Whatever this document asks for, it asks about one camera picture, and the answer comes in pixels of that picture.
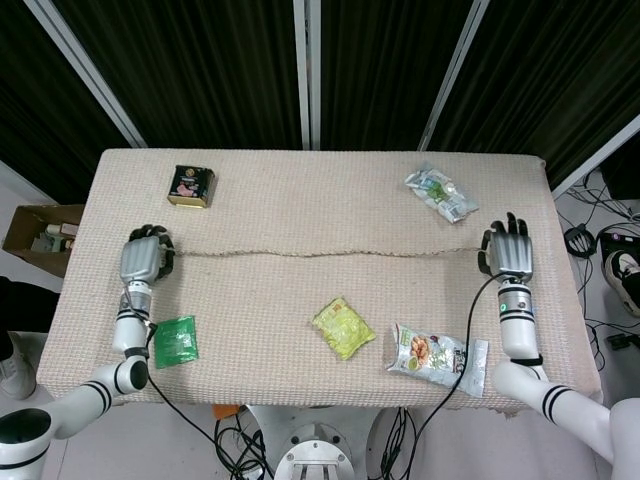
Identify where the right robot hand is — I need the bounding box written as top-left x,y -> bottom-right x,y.
477,211 -> 534,285

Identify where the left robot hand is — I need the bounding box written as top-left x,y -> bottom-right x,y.
119,223 -> 178,285

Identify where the brown jute rope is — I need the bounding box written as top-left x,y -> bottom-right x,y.
158,241 -> 494,260

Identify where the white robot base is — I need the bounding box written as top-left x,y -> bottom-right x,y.
247,404 -> 387,480

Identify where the black and gold tin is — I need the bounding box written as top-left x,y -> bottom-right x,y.
166,164 -> 218,209

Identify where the crumpled silver-green snack bag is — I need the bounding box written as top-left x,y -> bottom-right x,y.
403,160 -> 480,227

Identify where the green flat sachet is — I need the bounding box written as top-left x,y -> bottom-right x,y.
152,315 -> 200,371

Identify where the cardboard box with items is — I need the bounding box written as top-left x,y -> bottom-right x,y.
1,203 -> 85,280

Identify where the black device with purple light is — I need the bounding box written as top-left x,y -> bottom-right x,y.
597,223 -> 640,281

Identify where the white and black sneaker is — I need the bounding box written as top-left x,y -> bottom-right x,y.
604,250 -> 640,318

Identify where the silver nut snack bag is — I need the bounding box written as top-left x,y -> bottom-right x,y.
383,322 -> 489,399

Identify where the white shoe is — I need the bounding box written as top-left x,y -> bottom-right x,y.
0,330 -> 38,400

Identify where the beige woven tablecloth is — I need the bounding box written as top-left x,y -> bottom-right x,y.
36,147 -> 603,414

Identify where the yellow-green snack packet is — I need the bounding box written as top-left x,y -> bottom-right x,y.
312,296 -> 377,361

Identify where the coiled black cable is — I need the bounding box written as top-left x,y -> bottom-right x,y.
563,224 -> 597,259

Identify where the black right hand cable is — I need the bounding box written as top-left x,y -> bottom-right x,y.
383,272 -> 506,480

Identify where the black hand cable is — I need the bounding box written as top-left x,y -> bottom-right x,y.
383,272 -> 506,480
119,289 -> 275,480

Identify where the black left hand cable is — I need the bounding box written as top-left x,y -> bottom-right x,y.
119,289 -> 275,480

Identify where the black floor cable bundle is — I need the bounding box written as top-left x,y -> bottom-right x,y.
213,405 -> 275,480

